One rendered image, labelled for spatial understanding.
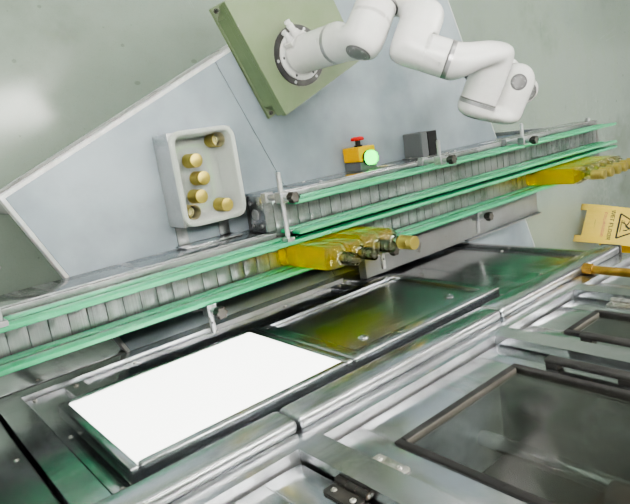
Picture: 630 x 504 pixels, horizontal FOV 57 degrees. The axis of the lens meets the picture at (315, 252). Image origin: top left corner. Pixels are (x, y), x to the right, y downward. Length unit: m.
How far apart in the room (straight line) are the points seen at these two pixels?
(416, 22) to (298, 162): 0.54
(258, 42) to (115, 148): 0.44
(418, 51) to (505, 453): 0.85
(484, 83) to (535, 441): 0.81
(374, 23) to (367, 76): 0.55
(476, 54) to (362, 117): 0.60
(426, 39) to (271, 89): 0.43
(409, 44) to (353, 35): 0.12
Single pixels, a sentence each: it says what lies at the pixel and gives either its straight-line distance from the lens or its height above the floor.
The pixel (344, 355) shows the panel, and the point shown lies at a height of 1.29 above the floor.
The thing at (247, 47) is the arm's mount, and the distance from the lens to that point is 1.53.
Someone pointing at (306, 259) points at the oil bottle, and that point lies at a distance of 1.38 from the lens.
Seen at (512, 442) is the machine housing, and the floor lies 1.64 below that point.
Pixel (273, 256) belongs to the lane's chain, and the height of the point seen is 0.88.
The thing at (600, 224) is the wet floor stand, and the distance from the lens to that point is 4.66.
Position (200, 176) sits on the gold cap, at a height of 0.81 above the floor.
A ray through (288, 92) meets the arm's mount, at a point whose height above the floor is 0.84.
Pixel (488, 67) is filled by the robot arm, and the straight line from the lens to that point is 1.40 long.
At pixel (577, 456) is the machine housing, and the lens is 0.87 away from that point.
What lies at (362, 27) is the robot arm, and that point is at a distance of 1.35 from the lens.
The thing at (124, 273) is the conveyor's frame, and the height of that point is 0.88.
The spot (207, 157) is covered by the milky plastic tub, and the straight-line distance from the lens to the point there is 1.49.
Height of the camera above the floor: 2.07
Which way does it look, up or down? 50 degrees down
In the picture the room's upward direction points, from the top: 96 degrees clockwise
